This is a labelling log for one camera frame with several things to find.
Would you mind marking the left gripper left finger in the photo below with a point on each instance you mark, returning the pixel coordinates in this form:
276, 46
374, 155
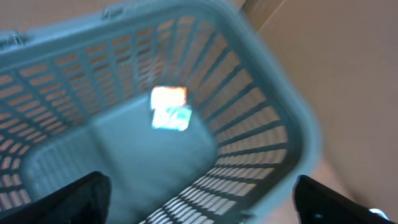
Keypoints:
86, 200

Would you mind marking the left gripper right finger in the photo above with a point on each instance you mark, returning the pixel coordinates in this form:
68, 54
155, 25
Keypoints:
315, 203

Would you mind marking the teal gum packet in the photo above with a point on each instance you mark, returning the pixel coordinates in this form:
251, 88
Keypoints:
172, 118

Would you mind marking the grey plastic shopping basket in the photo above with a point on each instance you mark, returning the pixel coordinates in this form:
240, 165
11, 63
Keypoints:
75, 98

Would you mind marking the orange snack packet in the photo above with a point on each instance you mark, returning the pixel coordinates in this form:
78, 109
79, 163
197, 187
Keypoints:
168, 96

